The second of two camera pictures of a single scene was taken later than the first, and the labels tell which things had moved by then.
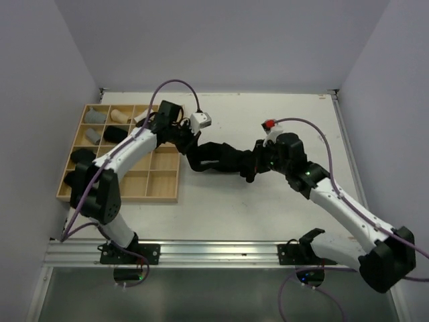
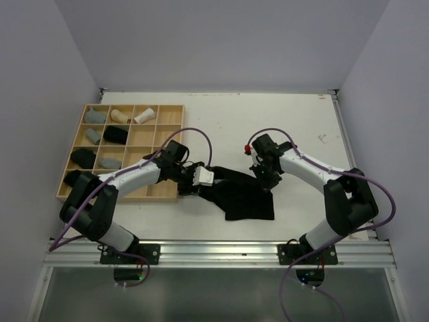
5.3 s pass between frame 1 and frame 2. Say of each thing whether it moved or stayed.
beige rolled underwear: stayed
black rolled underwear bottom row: stayed
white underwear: stayed
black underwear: moved
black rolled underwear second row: stayed
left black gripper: moved
